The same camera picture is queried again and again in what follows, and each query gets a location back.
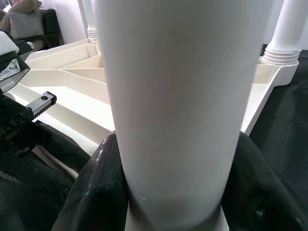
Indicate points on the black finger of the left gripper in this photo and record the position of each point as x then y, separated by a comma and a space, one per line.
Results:
60, 146

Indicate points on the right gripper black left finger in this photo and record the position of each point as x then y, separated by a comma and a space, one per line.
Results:
96, 192

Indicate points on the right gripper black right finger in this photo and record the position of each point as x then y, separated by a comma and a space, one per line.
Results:
264, 192

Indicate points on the white plastic children table top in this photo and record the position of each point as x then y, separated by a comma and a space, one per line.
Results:
72, 72

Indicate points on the white plastic table leg tube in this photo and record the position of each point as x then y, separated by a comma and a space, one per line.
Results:
178, 96
91, 21
286, 29

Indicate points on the black table cover cloth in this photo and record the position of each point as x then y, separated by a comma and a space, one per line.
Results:
284, 108

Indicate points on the grey cushion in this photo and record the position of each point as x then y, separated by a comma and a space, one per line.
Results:
27, 24

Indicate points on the wooden armchair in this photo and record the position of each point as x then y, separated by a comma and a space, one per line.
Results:
50, 26

